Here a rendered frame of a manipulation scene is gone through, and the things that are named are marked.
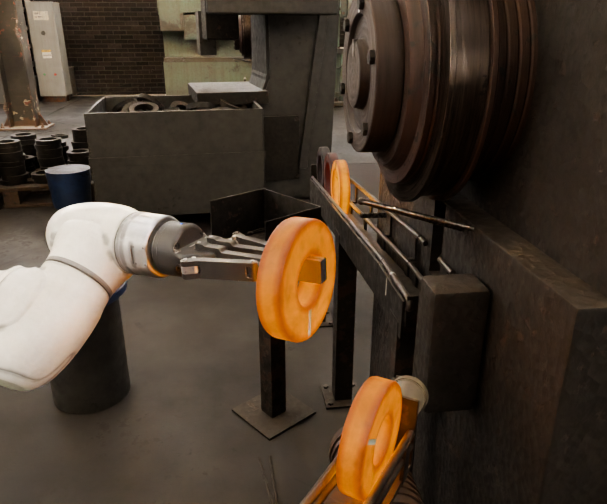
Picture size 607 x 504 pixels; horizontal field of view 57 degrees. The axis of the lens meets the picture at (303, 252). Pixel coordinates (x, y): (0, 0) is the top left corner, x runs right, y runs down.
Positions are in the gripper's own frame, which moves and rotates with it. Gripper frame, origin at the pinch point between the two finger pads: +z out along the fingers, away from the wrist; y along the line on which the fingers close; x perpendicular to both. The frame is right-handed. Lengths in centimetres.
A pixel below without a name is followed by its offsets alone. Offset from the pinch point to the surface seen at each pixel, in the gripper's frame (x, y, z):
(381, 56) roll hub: 23.3, -33.0, -1.3
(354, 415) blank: -16.1, 4.5, 9.1
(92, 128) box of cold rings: -13, -176, -227
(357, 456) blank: -19.6, 7.1, 10.5
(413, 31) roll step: 26.7, -34.2, 3.5
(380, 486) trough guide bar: -24.2, 5.7, 12.8
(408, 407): -22.1, -7.7, 11.9
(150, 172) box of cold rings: -42, -194, -205
